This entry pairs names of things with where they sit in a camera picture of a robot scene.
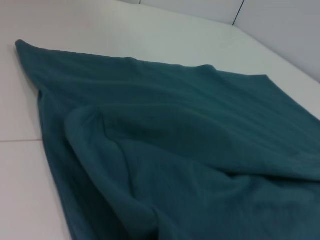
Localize teal t-shirt with FREE print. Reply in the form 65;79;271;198
14;38;320;240

